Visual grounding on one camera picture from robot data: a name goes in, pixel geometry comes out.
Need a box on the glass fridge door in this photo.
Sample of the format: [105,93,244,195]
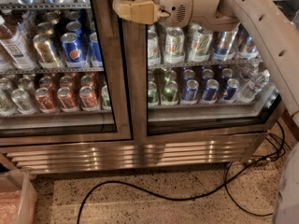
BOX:
[125,21,284,144]
[0,0,130,147]

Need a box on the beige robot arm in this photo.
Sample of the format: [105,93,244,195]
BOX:
[112,0,299,123]

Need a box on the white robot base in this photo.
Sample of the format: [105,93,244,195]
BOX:
[272,143,299,224]

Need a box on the steel fridge bottom grille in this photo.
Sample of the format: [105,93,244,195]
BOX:
[1,131,269,175]

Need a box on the white green soda can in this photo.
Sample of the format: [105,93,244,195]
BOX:
[164,27,185,63]
[188,28,213,62]

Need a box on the silver blue soda can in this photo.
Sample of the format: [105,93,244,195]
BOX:
[213,30,237,61]

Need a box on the blue Pepsi can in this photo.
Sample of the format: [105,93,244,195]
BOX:
[61,33,87,68]

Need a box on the gold soda can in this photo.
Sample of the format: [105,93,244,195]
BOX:
[33,34,63,69]

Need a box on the water bottle white cap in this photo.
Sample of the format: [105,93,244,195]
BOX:
[237,69,270,104]

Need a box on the red soda can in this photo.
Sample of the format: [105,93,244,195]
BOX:
[57,87,78,112]

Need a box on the iced tea bottle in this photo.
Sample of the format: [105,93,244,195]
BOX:
[0,16,37,71]

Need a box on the clear plastic storage bin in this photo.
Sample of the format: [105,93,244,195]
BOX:
[0,170,37,224]

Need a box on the black floor cable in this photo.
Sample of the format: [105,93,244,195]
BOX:
[76,120,292,224]

